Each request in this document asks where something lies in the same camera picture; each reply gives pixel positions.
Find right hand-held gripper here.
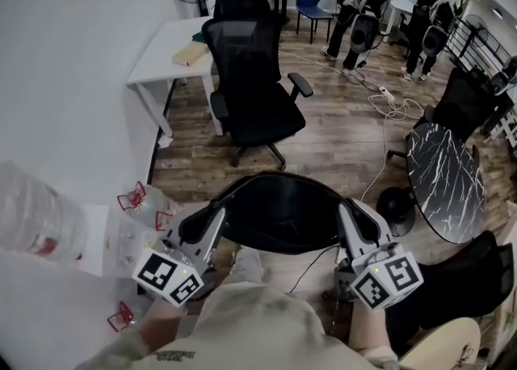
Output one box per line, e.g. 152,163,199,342
337,197,424,313

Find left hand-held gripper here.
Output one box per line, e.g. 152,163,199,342
131,206,228,307

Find black mesh office chair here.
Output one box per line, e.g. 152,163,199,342
200,0,314,171

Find person's right forearm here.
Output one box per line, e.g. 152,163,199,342
348,302,392,352

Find person's left forearm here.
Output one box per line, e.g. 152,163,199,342
138,298,191,347

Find black swivel chair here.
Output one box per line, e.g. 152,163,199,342
386,65,515,160

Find blue plastic chair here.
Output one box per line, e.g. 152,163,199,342
295,0,334,44

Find person's grey trousers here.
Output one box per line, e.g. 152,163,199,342
223,246,264,293

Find black marble round table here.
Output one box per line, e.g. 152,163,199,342
376,122,486,246

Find person's beige shirt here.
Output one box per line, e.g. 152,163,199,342
74,281,401,370

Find large clear water bottle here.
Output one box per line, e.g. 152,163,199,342
0,161,89,263

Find white desk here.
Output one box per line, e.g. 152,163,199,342
126,15,225,137

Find tan flat cardboard box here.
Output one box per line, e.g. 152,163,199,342
172,41,212,68

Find grey oval bag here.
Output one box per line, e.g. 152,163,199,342
421,25,450,59
349,12,384,55

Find black metal rack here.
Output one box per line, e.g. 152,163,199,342
445,14,517,75

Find small white table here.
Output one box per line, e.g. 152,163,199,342
386,0,417,44

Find clear bottle with red handle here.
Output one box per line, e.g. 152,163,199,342
154,210,174,233
116,181,171,233
106,301,141,334

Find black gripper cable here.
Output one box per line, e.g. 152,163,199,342
288,244,341,295

